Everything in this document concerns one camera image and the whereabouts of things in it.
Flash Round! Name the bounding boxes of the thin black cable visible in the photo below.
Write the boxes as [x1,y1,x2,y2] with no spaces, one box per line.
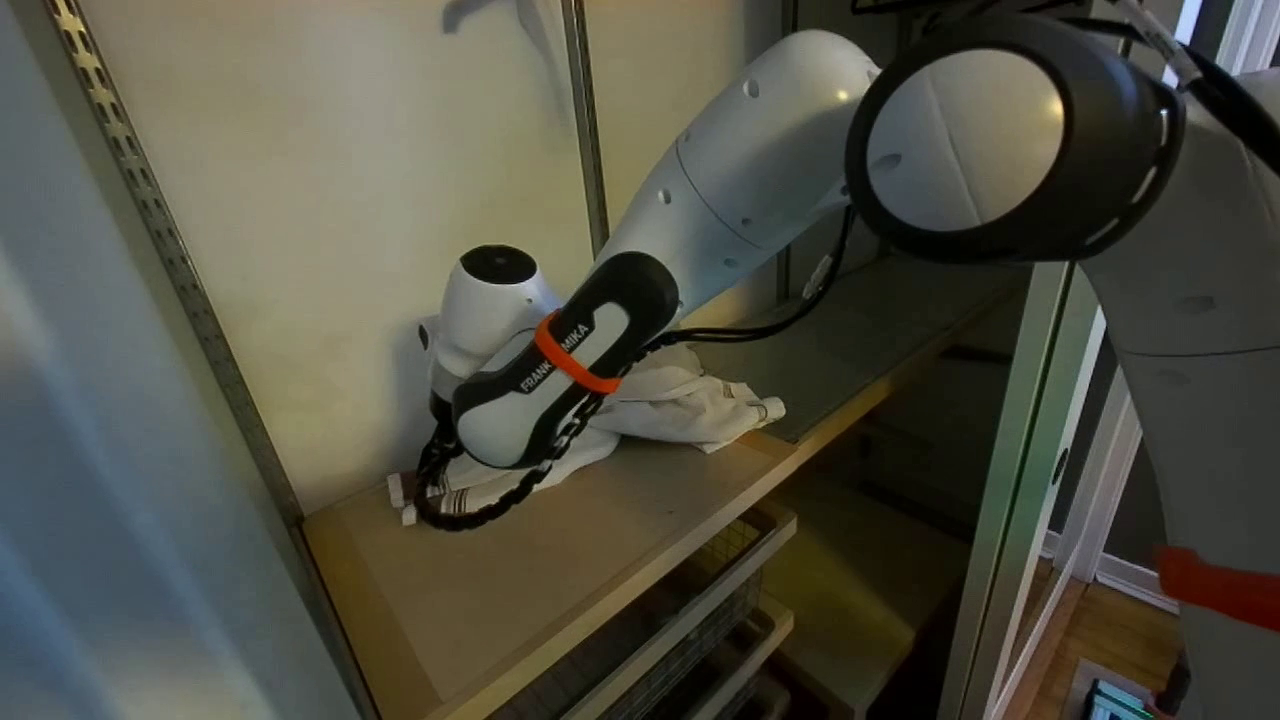
[645,205,862,352]

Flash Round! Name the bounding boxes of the white closet side panel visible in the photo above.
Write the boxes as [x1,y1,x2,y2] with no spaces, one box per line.
[0,0,369,720]

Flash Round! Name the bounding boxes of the wooden shelf board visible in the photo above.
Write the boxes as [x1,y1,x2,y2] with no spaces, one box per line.
[301,397,822,720]

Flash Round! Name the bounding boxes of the grey slotted wall rail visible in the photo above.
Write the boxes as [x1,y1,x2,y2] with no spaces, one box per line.
[556,0,615,260]
[44,0,386,720]

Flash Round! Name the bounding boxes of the teal item on floor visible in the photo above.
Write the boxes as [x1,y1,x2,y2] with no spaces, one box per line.
[1075,670,1161,720]

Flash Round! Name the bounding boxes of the white closet door frame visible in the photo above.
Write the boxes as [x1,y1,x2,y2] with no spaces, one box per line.
[937,256,1137,720]

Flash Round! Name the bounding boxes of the pull-out mesh tray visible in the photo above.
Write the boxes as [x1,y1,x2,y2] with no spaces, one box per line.
[684,598,801,720]
[492,508,806,720]
[735,663,797,720]

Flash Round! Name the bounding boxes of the black corrugated cable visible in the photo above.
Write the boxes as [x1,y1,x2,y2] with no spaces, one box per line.
[404,391,564,538]

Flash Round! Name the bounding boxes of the low wooden shelf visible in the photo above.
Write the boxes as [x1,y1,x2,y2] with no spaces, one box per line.
[763,473,978,716]

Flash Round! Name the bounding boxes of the grey crumpled cloth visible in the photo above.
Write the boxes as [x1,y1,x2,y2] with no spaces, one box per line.
[592,347,794,459]

